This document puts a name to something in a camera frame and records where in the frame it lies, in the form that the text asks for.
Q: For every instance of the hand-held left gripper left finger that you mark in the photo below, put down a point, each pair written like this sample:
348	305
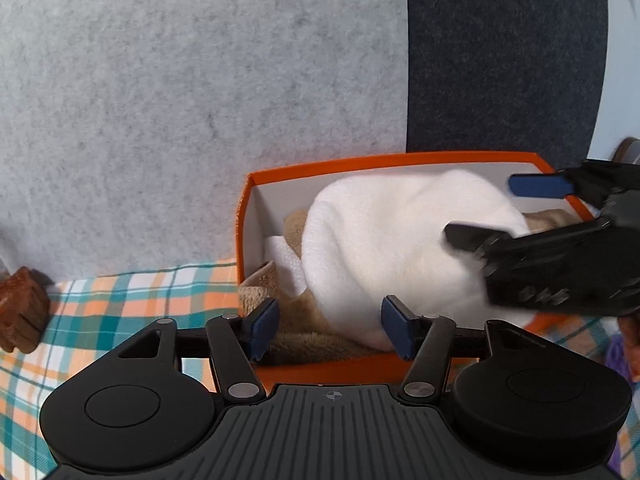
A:
264	327

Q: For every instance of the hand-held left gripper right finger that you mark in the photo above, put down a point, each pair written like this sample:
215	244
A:
396	327

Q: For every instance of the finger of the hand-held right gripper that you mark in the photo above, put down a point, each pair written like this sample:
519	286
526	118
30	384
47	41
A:
540	185
500	245

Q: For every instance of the tan towel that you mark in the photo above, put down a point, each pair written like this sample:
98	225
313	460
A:
305	337

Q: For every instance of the orange cardboard box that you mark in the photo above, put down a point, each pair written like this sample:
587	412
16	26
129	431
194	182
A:
320	375

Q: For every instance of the white fleece cloth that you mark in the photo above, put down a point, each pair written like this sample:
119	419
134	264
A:
390	240

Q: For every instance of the purple cloth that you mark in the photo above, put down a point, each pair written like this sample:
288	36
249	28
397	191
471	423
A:
617	355

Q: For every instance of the plaid tablecloth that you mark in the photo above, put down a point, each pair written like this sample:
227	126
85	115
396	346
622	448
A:
125	290

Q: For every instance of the brown wooden ornament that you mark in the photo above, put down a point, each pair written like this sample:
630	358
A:
22	310

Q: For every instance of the dark blue felt wall panel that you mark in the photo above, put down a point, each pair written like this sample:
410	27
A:
500	50

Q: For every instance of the grey felt wall panel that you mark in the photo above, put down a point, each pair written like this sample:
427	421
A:
175	110

